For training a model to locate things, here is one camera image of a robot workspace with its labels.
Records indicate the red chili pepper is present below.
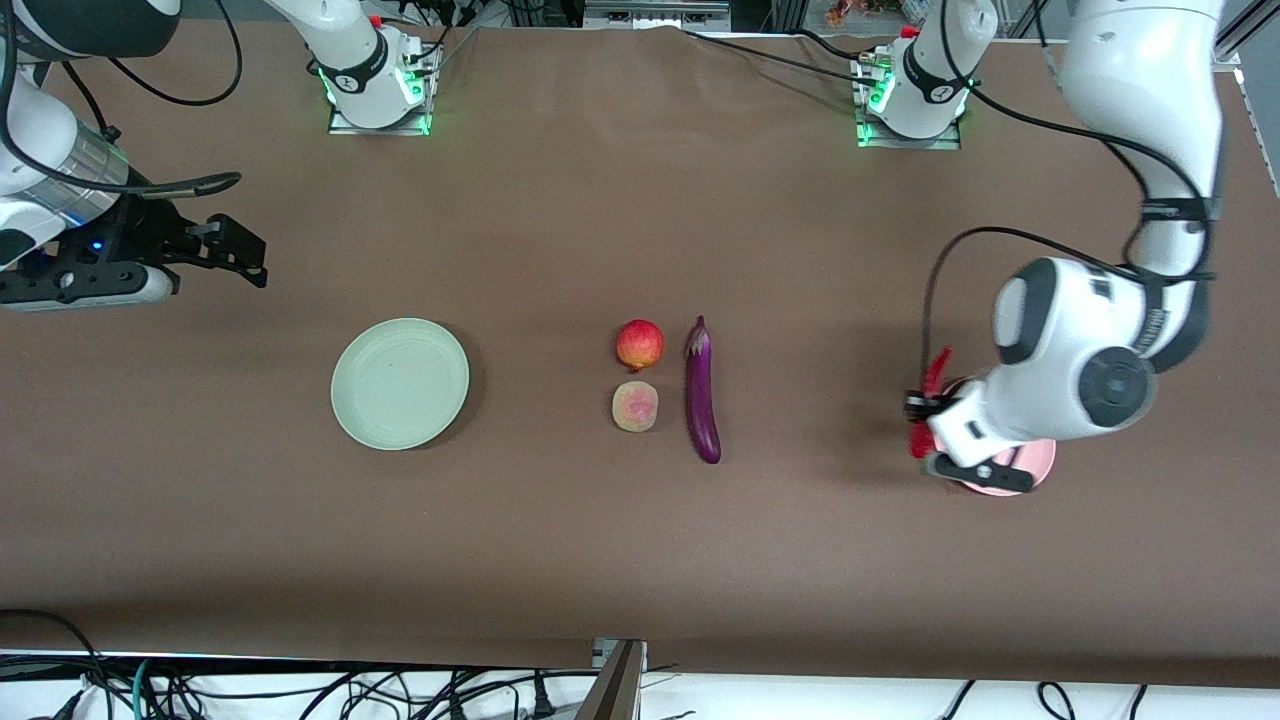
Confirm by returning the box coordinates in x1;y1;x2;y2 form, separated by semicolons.
909;346;954;460

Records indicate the purple eggplant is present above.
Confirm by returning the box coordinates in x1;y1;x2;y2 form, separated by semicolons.
685;316;723;465

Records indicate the pink beige peach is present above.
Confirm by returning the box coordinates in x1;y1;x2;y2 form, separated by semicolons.
612;381;660;433

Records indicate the red pomegranate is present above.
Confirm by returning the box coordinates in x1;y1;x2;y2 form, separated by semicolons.
615;319;665;372

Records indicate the pink round plate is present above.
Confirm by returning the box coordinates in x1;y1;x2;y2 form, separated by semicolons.
945;375;1058;498

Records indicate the light green round plate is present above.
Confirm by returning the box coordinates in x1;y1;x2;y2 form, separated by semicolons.
331;318;471;452

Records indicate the brown table cloth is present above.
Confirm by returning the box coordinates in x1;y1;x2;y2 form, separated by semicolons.
0;18;1280;691

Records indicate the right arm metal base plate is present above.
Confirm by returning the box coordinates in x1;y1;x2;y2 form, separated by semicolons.
327;40;435;137

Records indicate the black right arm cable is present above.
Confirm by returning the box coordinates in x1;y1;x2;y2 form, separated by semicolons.
0;0;245;199

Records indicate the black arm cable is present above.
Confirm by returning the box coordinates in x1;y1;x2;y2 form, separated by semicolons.
0;0;245;199
919;0;1217;401

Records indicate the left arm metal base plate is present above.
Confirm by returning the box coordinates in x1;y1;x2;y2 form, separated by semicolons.
853;55;964;152

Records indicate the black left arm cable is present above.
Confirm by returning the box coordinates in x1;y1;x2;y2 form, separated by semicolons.
919;0;1217;401

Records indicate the long black table cable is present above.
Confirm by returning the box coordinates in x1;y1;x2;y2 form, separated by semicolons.
683;28;883;91

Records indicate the thick black looped floor cable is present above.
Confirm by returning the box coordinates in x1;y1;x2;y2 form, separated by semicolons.
0;608;106;720

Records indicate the metal camera post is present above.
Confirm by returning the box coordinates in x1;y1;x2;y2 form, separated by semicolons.
576;638;649;720

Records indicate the black tangled floor cable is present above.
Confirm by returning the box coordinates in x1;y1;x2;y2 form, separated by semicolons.
150;662;601;720

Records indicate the aluminium frame rail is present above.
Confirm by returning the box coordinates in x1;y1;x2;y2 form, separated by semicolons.
583;0;733;31

